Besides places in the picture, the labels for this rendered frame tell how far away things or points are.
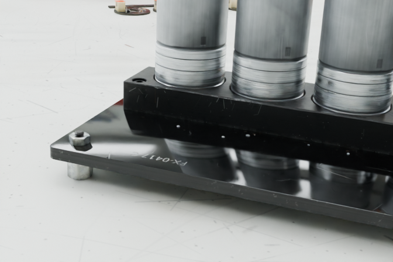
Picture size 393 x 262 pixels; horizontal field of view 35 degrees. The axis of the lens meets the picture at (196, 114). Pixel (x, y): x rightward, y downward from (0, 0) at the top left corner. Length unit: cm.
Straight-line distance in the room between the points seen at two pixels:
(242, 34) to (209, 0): 2
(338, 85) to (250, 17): 3
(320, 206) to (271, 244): 2
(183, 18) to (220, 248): 8
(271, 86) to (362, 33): 3
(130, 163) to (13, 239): 4
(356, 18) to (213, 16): 5
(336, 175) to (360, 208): 2
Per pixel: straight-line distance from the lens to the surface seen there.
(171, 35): 21
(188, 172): 17
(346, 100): 20
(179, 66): 21
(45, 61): 32
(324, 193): 17
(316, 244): 17
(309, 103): 20
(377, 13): 19
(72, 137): 19
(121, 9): 44
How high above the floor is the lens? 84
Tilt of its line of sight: 20 degrees down
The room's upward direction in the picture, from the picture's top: 3 degrees clockwise
